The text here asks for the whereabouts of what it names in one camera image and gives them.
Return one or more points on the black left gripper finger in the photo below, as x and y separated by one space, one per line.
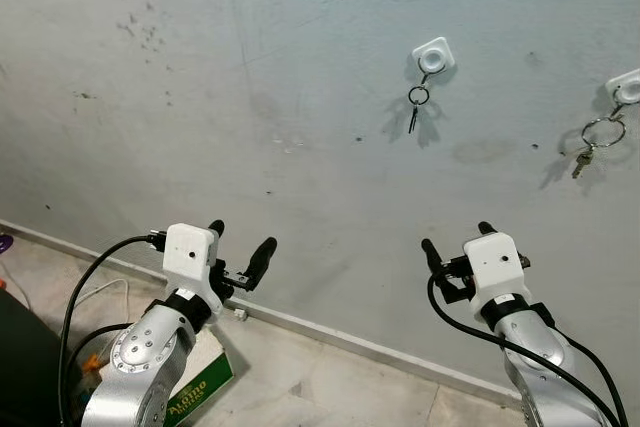
216 228
262 259

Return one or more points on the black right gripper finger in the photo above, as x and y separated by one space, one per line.
431 255
487 229

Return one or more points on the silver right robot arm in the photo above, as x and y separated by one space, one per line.
540 352

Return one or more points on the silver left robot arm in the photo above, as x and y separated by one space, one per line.
140 362

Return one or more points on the small white block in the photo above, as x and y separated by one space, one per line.
240 314

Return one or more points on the grey skirting board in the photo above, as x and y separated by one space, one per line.
350 347

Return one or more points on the small orange object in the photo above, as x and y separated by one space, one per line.
92 362

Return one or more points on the small purple object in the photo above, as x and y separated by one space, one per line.
4 243

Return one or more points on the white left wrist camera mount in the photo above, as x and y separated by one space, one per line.
190 252

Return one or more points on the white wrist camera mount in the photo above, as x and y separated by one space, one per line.
495 265
190 252

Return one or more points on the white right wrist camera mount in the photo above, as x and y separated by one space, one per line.
495 265

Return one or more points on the white square wall hook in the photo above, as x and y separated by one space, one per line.
433 55
625 85

